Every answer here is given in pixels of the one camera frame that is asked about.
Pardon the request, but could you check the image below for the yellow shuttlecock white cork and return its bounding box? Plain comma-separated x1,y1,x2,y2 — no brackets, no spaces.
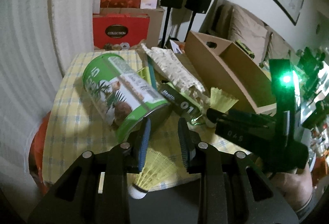
128,148,177,200

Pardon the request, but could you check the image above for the black green lanyard strap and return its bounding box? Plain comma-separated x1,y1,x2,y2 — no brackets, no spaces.
158,82,204,121

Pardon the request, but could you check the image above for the green labelled tin can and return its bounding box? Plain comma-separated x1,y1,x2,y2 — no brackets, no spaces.
82,53,171,143

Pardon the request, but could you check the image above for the green handled squeegee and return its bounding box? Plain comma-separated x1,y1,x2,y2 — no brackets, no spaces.
137,56,157,90

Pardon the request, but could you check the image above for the green carabiner clip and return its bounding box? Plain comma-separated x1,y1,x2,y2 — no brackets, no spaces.
189,115,205,126

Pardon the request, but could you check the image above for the person's right hand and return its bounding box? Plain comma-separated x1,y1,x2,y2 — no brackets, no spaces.
266,163,313,212

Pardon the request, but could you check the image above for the brown cardboard storage box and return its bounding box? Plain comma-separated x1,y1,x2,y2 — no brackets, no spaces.
184,31,277,115

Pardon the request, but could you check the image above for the yellow checked tablecloth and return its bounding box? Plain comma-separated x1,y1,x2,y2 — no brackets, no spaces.
42,50,256,192

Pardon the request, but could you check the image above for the black green small device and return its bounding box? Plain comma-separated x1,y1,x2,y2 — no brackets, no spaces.
235,40,255,59

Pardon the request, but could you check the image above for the beige sofa pillow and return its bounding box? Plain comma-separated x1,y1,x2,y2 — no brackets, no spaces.
265,32,295,60
228,5,269,64

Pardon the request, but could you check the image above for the orange stool under table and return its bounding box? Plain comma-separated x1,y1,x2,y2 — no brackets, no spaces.
28,111,51,196

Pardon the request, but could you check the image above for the red collection gift box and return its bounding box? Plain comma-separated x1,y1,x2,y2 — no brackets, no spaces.
93,13,150,51

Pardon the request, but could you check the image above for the black right speaker on stand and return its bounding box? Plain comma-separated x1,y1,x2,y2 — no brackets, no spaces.
185,0,212,41

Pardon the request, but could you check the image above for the large brown cardboard carton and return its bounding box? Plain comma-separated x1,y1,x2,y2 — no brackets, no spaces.
100,7,165,48

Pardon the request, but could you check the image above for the white foam mattress roll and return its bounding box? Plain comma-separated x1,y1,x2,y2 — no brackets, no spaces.
47,0,109,78

